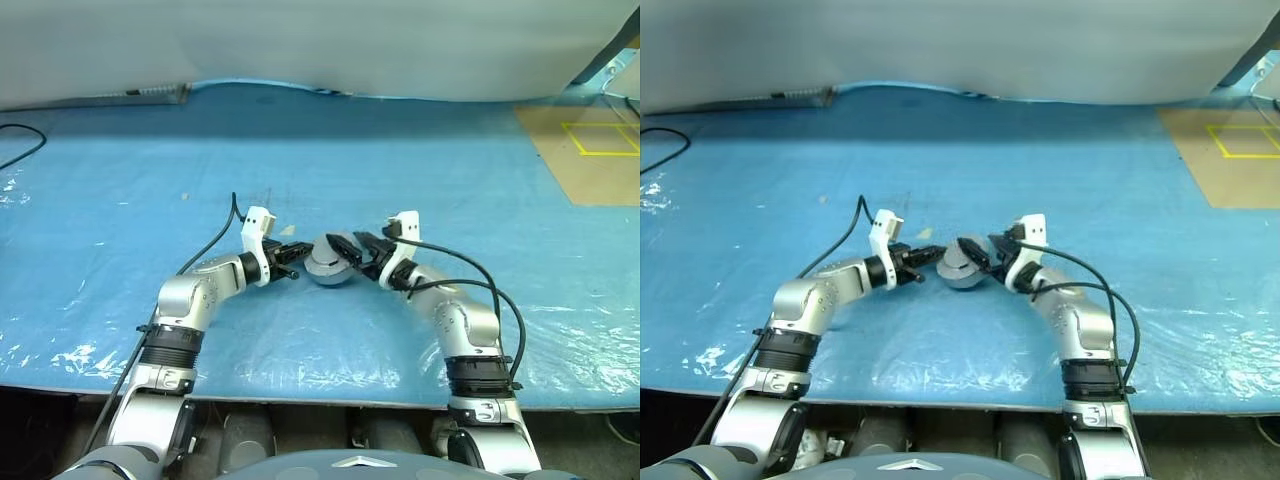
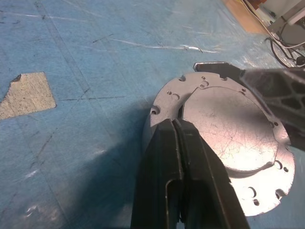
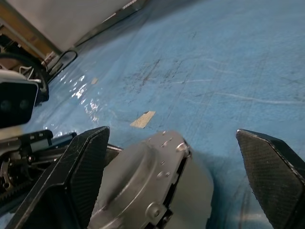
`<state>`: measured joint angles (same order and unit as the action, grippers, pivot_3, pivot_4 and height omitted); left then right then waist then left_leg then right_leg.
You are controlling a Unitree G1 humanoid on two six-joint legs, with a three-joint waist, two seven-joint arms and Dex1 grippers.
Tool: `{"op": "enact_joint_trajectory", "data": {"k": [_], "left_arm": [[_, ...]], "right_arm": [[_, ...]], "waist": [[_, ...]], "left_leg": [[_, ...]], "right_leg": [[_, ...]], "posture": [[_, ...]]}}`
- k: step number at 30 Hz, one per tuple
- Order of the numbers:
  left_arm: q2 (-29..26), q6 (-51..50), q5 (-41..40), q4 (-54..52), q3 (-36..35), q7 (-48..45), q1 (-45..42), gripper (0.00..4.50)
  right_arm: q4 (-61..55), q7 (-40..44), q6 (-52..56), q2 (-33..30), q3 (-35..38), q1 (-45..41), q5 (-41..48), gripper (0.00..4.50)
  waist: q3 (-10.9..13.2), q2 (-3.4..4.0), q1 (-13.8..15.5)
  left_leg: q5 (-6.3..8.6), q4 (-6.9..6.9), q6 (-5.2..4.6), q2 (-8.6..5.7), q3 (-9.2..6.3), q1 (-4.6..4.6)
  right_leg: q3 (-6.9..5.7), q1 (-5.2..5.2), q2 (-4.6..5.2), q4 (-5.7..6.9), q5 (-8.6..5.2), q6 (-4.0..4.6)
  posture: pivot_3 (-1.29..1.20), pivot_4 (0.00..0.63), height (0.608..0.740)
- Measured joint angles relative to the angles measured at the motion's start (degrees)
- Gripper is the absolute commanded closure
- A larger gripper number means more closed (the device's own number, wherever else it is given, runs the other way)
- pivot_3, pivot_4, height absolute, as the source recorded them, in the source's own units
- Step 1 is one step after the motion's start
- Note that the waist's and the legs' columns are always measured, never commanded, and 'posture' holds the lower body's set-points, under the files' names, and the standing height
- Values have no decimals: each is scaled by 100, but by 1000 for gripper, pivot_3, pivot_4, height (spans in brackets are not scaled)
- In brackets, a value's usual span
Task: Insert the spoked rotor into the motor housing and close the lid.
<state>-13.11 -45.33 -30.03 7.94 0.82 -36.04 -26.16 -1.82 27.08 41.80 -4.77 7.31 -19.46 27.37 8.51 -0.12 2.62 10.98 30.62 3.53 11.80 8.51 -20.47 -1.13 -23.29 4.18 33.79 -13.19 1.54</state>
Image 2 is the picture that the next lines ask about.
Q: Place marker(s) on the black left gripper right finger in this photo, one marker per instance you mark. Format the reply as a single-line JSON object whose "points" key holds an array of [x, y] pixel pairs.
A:
{"points": [[205, 190]]}

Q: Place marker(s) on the grey equipment box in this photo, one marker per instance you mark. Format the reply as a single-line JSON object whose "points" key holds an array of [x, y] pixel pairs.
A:
{"points": [[291, 33]]}

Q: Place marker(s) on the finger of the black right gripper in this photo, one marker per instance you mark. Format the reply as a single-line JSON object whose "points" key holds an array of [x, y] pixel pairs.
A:
{"points": [[281, 95]]}

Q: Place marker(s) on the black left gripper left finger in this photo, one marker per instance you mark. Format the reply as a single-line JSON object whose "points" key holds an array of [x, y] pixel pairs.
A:
{"points": [[157, 167]]}

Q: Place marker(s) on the silver hinged housing lid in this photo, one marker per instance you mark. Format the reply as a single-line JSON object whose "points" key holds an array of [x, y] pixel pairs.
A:
{"points": [[233, 128]]}

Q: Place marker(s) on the grey round motor housing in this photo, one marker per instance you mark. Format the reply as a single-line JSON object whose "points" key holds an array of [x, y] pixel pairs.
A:
{"points": [[149, 130]]}

